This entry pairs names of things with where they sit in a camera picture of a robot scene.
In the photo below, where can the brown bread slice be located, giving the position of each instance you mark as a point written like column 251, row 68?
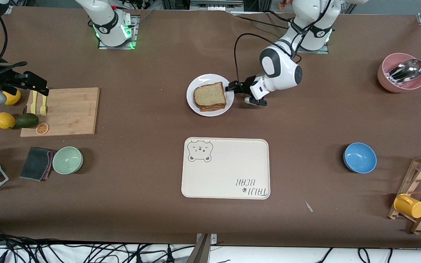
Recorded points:
column 209, row 94
column 217, row 107

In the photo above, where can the small metal edge bracket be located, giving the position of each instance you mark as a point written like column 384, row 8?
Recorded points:
column 213, row 238

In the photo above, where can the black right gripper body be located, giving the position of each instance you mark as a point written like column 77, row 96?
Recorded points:
column 10, row 81

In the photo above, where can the crinkled silver foil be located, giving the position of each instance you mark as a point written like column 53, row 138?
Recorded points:
column 391, row 78

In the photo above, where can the yellow lemon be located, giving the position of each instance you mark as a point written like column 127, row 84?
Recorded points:
column 4, row 121
column 13, row 98

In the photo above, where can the yellow mug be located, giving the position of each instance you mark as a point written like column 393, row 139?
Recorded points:
column 409, row 206

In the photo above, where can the orange slice toy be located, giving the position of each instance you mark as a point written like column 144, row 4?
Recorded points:
column 42, row 128

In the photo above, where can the dark grey folded cloth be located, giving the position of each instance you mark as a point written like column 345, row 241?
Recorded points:
column 35, row 163

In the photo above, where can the pale green bowl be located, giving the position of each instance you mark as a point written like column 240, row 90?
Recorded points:
column 68, row 160

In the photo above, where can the pink bowl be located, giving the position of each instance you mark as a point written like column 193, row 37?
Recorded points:
column 384, row 78

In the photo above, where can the dark green avocado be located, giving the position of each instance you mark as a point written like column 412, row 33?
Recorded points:
column 27, row 120

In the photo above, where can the grey metal post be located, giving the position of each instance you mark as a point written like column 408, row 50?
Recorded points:
column 201, row 252

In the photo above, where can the blue bowl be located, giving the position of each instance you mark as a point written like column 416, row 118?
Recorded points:
column 360, row 157

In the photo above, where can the white round plate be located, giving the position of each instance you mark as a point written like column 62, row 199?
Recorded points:
column 196, row 109

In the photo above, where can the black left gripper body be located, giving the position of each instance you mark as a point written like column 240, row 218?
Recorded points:
column 247, row 83

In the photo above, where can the wooden cutting board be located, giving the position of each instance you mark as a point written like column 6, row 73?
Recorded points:
column 71, row 113

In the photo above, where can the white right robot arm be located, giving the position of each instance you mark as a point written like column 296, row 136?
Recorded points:
column 108, row 22

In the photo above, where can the yellow plastic knife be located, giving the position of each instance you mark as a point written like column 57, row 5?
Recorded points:
column 34, row 104

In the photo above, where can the small white paper scrap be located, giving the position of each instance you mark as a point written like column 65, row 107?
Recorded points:
column 309, row 206

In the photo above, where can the shiny metal spoon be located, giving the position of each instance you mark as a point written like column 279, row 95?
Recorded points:
column 408, row 70

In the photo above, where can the cream bear print tray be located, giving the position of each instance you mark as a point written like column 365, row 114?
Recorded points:
column 228, row 168

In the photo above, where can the grey metal equipment box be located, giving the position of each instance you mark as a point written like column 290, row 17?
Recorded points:
column 216, row 4

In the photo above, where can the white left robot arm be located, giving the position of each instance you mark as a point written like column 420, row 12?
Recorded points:
column 281, row 69

